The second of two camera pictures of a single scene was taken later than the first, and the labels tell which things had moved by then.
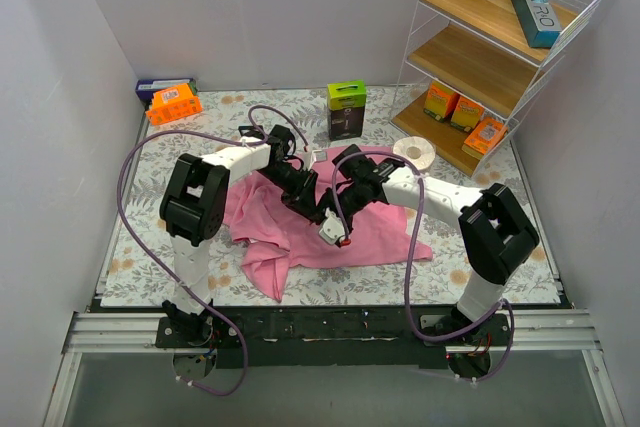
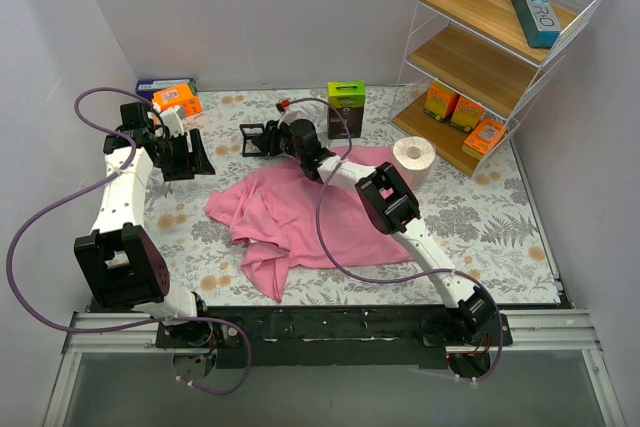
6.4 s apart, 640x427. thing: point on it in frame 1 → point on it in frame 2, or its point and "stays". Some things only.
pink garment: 278,241 stays
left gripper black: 305,199 → 185,158
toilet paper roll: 419,150 stays
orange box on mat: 173,103 stays
